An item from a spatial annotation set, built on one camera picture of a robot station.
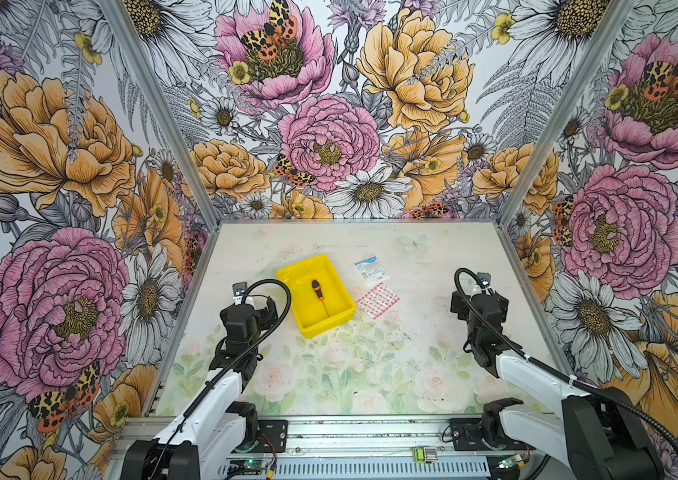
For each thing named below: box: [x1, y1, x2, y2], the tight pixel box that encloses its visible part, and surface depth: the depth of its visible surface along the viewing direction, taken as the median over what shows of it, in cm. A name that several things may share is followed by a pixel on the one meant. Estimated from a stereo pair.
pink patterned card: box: [356, 282, 401, 320], surface depth 101 cm
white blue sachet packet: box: [353, 255, 391, 287], surface depth 108 cm
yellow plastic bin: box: [276, 254, 357, 339], surface depth 101 cm
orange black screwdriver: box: [311, 279, 330, 318], surface depth 102 cm
